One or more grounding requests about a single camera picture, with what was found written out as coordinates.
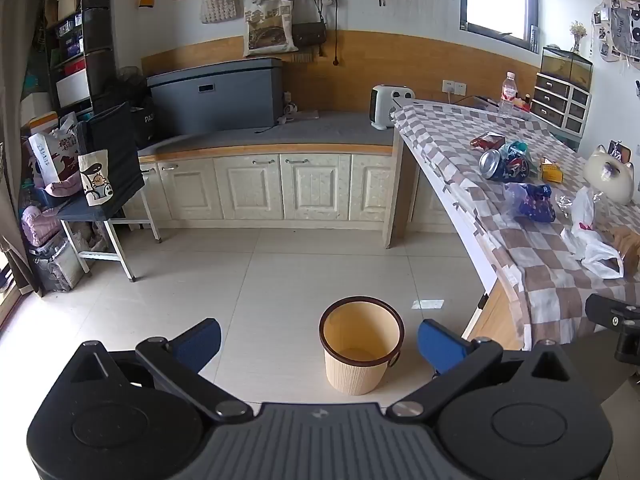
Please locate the pink cushion pile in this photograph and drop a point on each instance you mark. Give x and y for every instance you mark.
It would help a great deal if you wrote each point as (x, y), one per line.
(37, 225)

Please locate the clear plastic water bottle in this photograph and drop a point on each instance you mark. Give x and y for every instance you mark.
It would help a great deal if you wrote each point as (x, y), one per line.
(507, 97)

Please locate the white plastic drawer unit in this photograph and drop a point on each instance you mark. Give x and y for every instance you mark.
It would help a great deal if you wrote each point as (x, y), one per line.
(550, 95)

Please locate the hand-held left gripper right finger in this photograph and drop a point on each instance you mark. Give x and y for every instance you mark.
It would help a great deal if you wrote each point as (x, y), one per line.
(440, 347)

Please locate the yellow snack packet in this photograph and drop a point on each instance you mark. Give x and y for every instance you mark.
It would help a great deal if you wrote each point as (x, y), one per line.
(551, 174)

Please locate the dark tray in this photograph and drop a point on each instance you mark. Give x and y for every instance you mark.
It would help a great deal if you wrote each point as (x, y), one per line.
(484, 102)

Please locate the cartoon print tote bag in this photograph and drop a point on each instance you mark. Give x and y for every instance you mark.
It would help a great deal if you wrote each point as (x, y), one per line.
(96, 180)

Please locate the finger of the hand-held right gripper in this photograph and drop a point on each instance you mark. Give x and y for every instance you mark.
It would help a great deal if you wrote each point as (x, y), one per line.
(607, 312)

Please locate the black shelf rack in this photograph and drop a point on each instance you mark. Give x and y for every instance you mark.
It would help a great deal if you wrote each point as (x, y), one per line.
(95, 30)

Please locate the dark blue plastic bag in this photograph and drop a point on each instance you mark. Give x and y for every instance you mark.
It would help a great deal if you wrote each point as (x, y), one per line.
(535, 207)

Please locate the wall photo board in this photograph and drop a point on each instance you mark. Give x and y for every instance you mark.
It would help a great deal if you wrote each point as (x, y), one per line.
(620, 25)

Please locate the grey storage box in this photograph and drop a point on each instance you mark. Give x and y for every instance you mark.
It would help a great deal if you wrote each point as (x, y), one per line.
(215, 105)

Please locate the brown picture frame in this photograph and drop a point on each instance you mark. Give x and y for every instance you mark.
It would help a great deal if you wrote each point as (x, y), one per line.
(620, 150)

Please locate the brown shoulder bag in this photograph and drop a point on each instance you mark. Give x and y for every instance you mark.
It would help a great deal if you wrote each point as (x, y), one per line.
(308, 35)

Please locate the white wall socket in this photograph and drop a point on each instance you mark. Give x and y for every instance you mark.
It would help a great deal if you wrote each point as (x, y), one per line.
(454, 86)

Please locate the white cat-shaped plush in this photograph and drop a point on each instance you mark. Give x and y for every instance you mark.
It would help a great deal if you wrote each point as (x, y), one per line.
(607, 185)

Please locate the beige ribbed waste bin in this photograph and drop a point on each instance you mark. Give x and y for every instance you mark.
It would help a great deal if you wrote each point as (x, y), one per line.
(357, 375)

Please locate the dried flowers in vase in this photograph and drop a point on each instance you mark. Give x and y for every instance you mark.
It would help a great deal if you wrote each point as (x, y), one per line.
(577, 32)

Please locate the printed canvas tote bag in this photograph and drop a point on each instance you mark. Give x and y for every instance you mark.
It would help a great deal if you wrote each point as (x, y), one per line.
(270, 30)

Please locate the small white charger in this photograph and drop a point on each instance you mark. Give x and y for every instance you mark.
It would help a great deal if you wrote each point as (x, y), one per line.
(289, 112)

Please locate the black folded bag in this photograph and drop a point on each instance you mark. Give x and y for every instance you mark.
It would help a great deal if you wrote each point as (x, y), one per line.
(112, 135)

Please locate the silver foil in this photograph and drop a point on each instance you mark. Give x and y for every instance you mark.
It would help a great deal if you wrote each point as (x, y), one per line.
(565, 202)

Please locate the black lettered bag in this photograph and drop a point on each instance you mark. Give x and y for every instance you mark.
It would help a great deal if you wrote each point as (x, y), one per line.
(145, 127)

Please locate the blue drink can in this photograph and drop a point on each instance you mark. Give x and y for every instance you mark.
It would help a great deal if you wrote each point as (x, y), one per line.
(492, 164)

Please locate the glass aquarium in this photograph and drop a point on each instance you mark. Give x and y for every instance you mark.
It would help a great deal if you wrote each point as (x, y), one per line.
(565, 67)

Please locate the red packet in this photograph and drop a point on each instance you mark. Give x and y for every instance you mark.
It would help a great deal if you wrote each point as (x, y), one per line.
(487, 142)

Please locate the white paper bag red print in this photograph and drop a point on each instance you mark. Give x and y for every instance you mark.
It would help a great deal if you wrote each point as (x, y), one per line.
(50, 155)

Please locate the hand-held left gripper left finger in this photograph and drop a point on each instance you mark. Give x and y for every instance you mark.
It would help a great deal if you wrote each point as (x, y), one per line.
(200, 342)

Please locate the beige curtain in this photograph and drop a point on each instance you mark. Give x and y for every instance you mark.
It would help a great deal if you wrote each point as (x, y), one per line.
(12, 110)

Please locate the teal plastic bag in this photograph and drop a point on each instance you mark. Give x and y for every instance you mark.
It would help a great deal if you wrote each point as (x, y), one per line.
(517, 148)

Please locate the white plastic bag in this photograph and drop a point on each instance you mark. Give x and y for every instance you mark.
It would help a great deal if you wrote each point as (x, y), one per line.
(590, 250)

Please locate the cream wooden counter cabinet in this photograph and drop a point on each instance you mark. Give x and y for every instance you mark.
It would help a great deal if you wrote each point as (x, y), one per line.
(250, 185)

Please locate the small brown bottles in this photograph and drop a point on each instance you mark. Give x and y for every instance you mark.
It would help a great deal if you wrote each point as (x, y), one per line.
(522, 102)

